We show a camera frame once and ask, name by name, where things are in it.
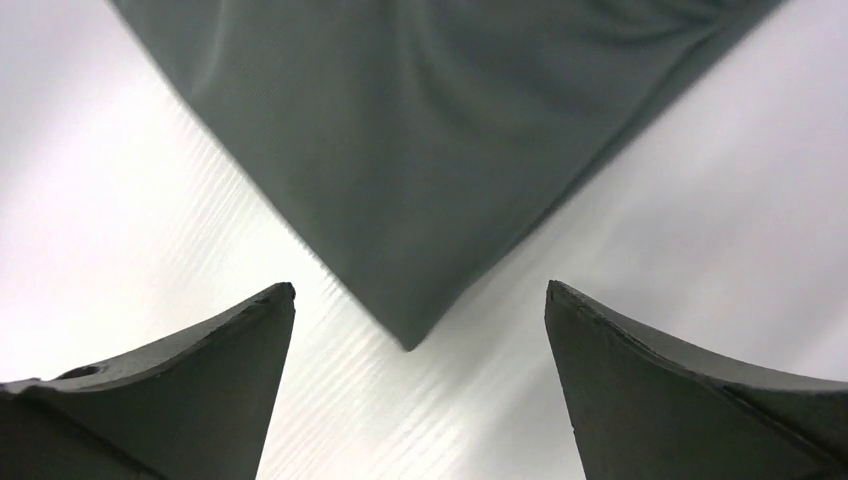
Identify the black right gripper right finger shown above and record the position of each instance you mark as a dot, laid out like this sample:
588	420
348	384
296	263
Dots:
644	404

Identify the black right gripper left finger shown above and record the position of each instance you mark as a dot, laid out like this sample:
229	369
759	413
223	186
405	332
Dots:
195	404

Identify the dark grey t-shirt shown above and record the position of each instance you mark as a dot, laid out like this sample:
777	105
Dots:
413	144

